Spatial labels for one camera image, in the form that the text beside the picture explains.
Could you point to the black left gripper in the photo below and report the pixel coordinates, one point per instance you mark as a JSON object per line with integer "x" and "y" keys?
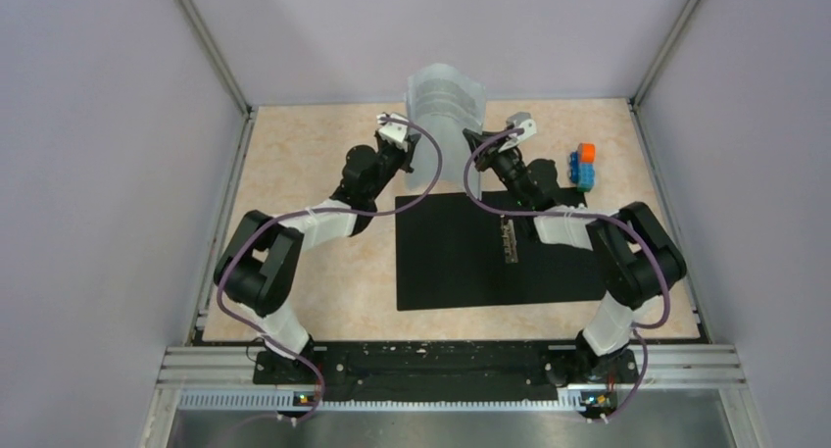
{"x": 405, "y": 156}

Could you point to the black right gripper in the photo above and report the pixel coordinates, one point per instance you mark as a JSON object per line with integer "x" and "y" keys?
{"x": 489, "y": 154}

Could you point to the metal folder clip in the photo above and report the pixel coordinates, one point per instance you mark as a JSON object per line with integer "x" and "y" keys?
{"x": 508, "y": 238}

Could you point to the white printed paper stack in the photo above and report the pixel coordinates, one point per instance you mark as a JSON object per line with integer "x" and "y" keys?
{"x": 444, "y": 102}

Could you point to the teal folder black inside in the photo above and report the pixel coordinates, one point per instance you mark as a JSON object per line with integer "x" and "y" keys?
{"x": 450, "y": 254}

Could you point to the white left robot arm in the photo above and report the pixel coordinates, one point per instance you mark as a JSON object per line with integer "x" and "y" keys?
{"x": 255, "y": 273}

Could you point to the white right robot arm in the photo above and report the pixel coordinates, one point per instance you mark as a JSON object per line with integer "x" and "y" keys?
{"x": 637, "y": 261}

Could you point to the colourful toy block stack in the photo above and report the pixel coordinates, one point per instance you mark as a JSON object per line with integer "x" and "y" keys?
{"x": 581, "y": 167}

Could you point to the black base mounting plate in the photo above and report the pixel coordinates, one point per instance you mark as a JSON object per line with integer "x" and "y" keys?
{"x": 448, "y": 371}

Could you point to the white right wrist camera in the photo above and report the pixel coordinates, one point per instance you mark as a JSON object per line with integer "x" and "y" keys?
{"x": 526, "y": 124}

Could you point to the aluminium frame rail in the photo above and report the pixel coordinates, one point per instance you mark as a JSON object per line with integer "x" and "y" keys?
{"x": 686, "y": 394}

